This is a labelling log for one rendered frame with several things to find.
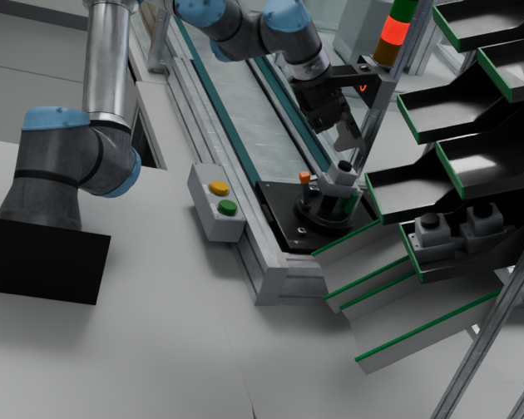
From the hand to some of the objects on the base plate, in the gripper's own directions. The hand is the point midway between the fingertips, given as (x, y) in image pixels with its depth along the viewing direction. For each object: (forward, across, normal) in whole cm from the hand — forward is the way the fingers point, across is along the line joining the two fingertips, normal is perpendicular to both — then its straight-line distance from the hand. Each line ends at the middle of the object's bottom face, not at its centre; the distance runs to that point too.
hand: (356, 138), depth 171 cm
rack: (+31, +36, -11) cm, 49 cm away
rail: (+12, -28, -32) cm, 44 cm away
